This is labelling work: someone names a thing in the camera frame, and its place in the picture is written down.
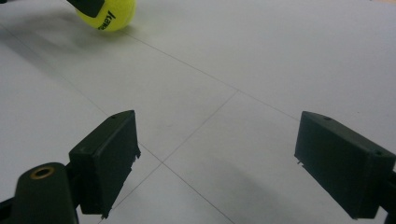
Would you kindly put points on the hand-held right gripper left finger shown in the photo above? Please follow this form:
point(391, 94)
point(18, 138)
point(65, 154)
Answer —
point(106, 161)

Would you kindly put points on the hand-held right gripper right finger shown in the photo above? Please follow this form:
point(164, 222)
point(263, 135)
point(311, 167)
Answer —
point(342, 165)

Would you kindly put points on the yellow tennis ball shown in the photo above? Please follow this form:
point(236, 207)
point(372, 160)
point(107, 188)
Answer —
point(112, 15)

